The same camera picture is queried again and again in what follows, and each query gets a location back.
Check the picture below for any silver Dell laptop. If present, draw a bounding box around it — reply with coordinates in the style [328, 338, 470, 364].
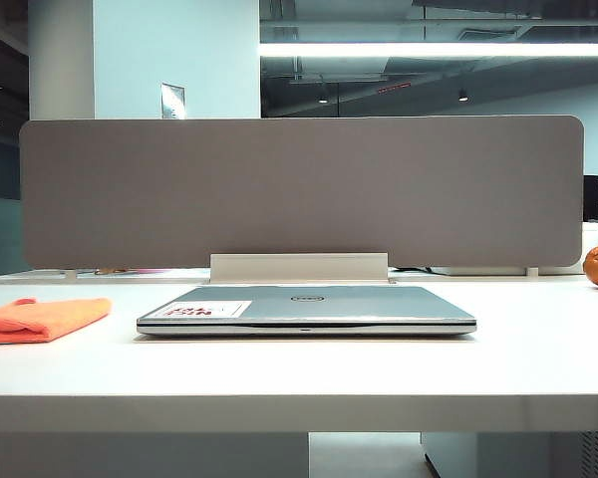
[136, 285, 478, 338]

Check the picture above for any white round pillar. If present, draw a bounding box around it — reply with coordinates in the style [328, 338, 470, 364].
[27, 0, 96, 120]

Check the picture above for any black monitor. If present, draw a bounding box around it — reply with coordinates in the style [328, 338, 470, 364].
[583, 174, 598, 223]

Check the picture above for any grey fabric desk divider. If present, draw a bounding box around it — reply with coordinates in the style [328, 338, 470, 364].
[18, 115, 585, 270]

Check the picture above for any orange microfibre rag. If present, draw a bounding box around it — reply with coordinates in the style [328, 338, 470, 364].
[0, 297, 113, 346]

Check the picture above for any long white ceiling light strip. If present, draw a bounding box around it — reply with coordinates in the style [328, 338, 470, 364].
[258, 41, 598, 58]

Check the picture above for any white sticker with red print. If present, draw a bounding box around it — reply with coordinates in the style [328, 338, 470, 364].
[157, 300, 253, 320]

